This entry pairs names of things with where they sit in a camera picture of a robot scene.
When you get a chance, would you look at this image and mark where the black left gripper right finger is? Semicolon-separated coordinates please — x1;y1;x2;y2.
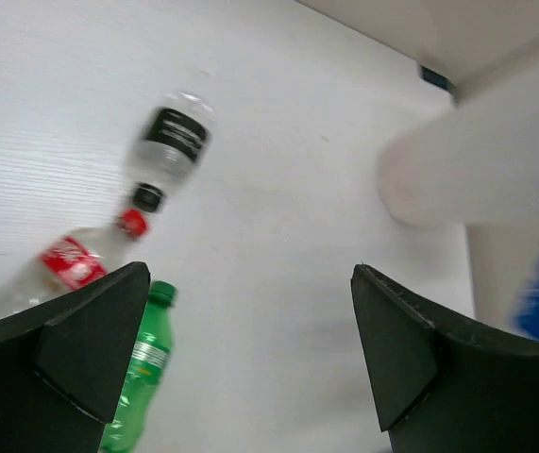
351;264;539;452

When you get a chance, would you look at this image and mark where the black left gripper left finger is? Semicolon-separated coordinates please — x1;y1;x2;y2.
0;261;150;452

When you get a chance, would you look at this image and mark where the white octagonal plastic bin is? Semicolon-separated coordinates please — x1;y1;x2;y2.
377;59;539;336

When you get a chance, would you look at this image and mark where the green plastic bottle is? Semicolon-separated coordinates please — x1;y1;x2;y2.
99;280;177;452

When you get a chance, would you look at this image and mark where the red label clear bottle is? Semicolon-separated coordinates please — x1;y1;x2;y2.
0;208;150;319

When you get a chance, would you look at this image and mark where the black label clear bottle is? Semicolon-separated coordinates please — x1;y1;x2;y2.
126;91;215;213

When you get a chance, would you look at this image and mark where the dark label sticker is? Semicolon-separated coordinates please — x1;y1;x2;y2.
418;65;456;103

